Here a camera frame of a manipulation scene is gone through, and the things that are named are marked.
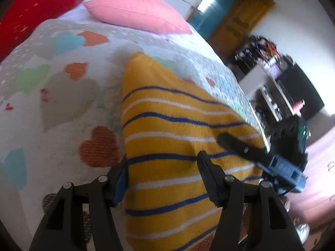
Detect yellow striped knit sweater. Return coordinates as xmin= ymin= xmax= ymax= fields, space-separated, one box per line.
xmin=121 ymin=53 xmax=265 ymax=250

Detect white shelf desk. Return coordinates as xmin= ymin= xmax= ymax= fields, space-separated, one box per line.
xmin=238 ymin=64 xmax=301 ymax=125

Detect black television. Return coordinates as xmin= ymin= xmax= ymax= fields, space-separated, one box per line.
xmin=276 ymin=64 xmax=324 ymax=120

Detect heart patterned quilted bedspread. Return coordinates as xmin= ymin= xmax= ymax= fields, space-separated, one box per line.
xmin=1 ymin=20 xmax=263 ymax=250

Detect cluttered black shoe rack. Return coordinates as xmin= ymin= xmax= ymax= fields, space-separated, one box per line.
xmin=226 ymin=35 xmax=282 ymax=79

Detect brown wooden door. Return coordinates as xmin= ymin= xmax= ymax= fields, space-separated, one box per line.
xmin=208 ymin=0 xmax=275 ymax=60

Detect teal door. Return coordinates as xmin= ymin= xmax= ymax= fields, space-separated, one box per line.
xmin=188 ymin=0 xmax=237 ymax=39

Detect pink pillow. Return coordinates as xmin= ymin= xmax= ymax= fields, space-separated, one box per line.
xmin=84 ymin=0 xmax=192 ymax=34

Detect red floral quilt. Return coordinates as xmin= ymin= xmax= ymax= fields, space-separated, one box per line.
xmin=1 ymin=0 xmax=83 ymax=60

